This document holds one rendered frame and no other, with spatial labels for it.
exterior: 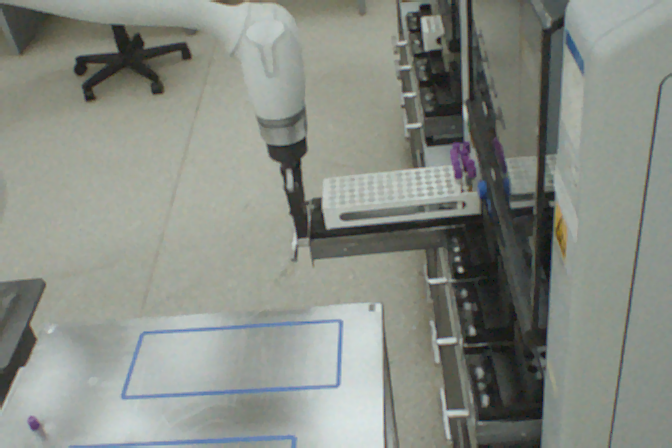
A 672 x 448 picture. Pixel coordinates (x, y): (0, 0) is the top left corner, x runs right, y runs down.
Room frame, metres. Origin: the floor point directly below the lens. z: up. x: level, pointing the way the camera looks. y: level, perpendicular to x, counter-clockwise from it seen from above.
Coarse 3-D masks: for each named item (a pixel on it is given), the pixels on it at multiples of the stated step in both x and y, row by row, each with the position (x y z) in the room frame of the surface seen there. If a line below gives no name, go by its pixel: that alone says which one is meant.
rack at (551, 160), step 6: (546, 156) 1.25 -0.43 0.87; (552, 156) 1.25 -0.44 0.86; (546, 162) 1.23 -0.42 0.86; (552, 162) 1.23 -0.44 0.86; (546, 168) 1.21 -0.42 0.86; (552, 168) 1.21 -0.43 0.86; (546, 174) 1.19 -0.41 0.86; (552, 174) 1.19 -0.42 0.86; (546, 180) 1.17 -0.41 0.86; (552, 180) 1.18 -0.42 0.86; (546, 186) 1.16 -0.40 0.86; (552, 186) 1.16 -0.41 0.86; (546, 192) 1.21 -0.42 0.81; (552, 192) 1.21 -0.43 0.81; (552, 198) 1.19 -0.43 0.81; (552, 204) 1.16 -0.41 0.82
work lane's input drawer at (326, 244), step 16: (320, 208) 1.26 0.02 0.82; (320, 224) 1.22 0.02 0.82; (384, 224) 1.18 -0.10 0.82; (400, 224) 1.18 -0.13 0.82; (416, 224) 1.17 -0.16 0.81; (432, 224) 1.17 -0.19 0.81; (448, 224) 1.17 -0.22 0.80; (304, 240) 1.25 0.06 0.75; (320, 240) 1.18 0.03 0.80; (336, 240) 1.18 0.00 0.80; (352, 240) 1.18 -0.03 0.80; (368, 240) 1.17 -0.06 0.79; (384, 240) 1.17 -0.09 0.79; (400, 240) 1.17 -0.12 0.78; (416, 240) 1.16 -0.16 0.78; (432, 240) 1.16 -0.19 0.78; (320, 256) 1.18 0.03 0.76; (336, 256) 1.18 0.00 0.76
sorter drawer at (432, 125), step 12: (420, 96) 1.67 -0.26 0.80; (432, 96) 1.62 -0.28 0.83; (420, 108) 1.62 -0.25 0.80; (432, 108) 1.58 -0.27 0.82; (420, 120) 1.66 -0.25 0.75; (432, 120) 1.56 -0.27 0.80; (444, 120) 1.55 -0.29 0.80; (456, 120) 1.55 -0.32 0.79; (408, 132) 1.60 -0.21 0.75; (432, 132) 1.56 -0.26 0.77; (444, 132) 1.56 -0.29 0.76; (456, 132) 1.55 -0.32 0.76
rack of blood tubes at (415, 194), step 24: (432, 168) 1.27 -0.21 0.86; (336, 192) 1.25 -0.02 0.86; (360, 192) 1.23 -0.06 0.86; (384, 192) 1.22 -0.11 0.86; (408, 192) 1.22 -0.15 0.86; (432, 192) 1.20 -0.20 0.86; (336, 216) 1.20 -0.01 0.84; (360, 216) 1.23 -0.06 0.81; (384, 216) 1.22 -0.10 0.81; (408, 216) 1.18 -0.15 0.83; (432, 216) 1.18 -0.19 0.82
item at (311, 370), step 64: (128, 320) 1.03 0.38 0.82; (192, 320) 1.00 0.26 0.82; (256, 320) 0.98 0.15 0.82; (320, 320) 0.95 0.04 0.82; (64, 384) 0.90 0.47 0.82; (128, 384) 0.88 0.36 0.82; (192, 384) 0.86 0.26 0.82; (256, 384) 0.83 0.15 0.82; (320, 384) 0.81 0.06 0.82; (384, 384) 0.80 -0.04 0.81
